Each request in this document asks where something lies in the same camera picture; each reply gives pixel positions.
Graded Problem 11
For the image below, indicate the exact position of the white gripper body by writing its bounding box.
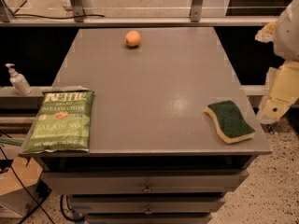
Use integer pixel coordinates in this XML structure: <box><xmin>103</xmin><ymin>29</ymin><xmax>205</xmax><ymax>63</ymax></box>
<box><xmin>273</xmin><ymin>0</ymin><xmax>299</xmax><ymax>61</ymax></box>

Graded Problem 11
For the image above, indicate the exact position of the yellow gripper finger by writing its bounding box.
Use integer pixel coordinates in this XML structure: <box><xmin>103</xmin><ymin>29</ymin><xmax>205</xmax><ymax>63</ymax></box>
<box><xmin>257</xmin><ymin>61</ymin><xmax>299</xmax><ymax>124</ymax></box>
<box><xmin>255</xmin><ymin>21</ymin><xmax>277</xmax><ymax>43</ymax></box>

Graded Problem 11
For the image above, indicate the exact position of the green and yellow sponge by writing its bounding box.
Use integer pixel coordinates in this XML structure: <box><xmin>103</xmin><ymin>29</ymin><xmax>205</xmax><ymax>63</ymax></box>
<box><xmin>205</xmin><ymin>100</ymin><xmax>255</xmax><ymax>145</ymax></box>

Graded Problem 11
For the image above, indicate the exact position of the green jalapeno chip bag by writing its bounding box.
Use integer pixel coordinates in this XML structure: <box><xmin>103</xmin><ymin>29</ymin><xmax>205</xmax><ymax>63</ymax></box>
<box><xmin>23</xmin><ymin>90</ymin><xmax>93</xmax><ymax>153</ymax></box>

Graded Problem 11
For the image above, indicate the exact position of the orange fruit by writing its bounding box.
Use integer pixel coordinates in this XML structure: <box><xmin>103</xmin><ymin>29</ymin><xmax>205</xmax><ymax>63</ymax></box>
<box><xmin>125</xmin><ymin>31</ymin><xmax>141</xmax><ymax>48</ymax></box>

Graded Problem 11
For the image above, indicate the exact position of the top grey drawer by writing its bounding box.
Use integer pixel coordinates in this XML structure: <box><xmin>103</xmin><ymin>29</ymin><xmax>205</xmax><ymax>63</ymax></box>
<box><xmin>42</xmin><ymin>170</ymin><xmax>249</xmax><ymax>195</ymax></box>

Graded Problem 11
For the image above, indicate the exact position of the grey drawer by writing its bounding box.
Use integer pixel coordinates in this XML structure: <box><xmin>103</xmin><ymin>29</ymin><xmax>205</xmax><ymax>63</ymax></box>
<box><xmin>69</xmin><ymin>195</ymin><xmax>225</xmax><ymax>215</ymax></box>
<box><xmin>42</xmin><ymin>170</ymin><xmax>249</xmax><ymax>195</ymax></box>
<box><xmin>87</xmin><ymin>213</ymin><xmax>212</xmax><ymax>224</ymax></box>

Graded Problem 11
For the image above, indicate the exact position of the bottom grey drawer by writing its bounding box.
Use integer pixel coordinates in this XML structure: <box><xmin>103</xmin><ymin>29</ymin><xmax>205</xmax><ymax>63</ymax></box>
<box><xmin>87</xmin><ymin>213</ymin><xmax>212</xmax><ymax>224</ymax></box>

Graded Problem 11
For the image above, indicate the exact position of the middle grey drawer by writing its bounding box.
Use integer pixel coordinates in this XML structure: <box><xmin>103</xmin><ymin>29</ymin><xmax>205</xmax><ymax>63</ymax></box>
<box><xmin>69</xmin><ymin>195</ymin><xmax>225</xmax><ymax>215</ymax></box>

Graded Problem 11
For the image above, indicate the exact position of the white pump soap bottle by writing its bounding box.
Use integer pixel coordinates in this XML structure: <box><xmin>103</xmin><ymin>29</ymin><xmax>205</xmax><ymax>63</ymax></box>
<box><xmin>6</xmin><ymin>63</ymin><xmax>32</xmax><ymax>96</ymax></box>

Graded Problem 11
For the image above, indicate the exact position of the cardboard box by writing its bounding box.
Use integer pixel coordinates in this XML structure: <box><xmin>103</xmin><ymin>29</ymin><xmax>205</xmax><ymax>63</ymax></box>
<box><xmin>0</xmin><ymin>157</ymin><xmax>43</xmax><ymax>217</ymax></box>

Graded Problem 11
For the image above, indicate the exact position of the right metal bracket post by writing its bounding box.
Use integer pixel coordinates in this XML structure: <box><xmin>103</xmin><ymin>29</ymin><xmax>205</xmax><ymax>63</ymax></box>
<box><xmin>190</xmin><ymin>0</ymin><xmax>204</xmax><ymax>22</ymax></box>

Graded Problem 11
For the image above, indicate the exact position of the metal bracket post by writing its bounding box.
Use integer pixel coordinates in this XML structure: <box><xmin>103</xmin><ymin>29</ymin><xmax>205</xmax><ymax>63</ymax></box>
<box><xmin>70</xmin><ymin>0</ymin><xmax>85</xmax><ymax>22</ymax></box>
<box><xmin>190</xmin><ymin>0</ymin><xmax>204</xmax><ymax>22</ymax></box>

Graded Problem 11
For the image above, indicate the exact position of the left metal bracket post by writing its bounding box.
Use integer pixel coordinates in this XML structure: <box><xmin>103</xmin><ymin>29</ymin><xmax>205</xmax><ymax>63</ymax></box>
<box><xmin>70</xmin><ymin>0</ymin><xmax>85</xmax><ymax>22</ymax></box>

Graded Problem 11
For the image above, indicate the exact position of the black cable on shelf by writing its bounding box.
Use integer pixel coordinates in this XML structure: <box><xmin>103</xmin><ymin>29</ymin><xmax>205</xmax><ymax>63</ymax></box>
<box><xmin>12</xmin><ymin>12</ymin><xmax>107</xmax><ymax>20</ymax></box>

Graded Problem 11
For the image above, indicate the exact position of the black floor cable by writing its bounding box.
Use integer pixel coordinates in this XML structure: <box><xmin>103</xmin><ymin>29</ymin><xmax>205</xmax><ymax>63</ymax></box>
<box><xmin>0</xmin><ymin>147</ymin><xmax>57</xmax><ymax>224</ymax></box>

